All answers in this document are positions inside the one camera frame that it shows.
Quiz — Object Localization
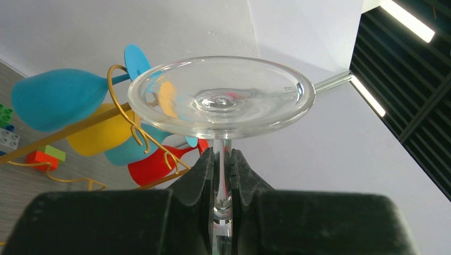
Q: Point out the yellow back wine glass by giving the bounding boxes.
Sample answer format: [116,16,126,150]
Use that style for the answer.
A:
[66,115,132,156]

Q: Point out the blue green toy bricks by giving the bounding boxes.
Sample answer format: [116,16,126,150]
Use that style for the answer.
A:
[1,104,20,156]

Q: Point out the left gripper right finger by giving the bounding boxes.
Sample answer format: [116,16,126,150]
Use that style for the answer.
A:
[230,150,417,254]

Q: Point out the red back wine glass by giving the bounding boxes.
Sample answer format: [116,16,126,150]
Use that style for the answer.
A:
[128,139,208,186]

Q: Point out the red green toy bricks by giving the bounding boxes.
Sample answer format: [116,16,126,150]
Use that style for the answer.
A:
[25,145,66,171]

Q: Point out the gold wire glass rack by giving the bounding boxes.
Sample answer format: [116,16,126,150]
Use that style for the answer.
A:
[1,65,191,191]

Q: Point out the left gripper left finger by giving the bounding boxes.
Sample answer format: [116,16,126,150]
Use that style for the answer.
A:
[2,148,214,254]

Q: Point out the blue back wine glass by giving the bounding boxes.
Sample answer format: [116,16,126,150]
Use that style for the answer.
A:
[11,44,151,132]

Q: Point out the clear wine glass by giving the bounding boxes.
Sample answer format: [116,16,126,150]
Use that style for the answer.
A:
[128,56,315,254]

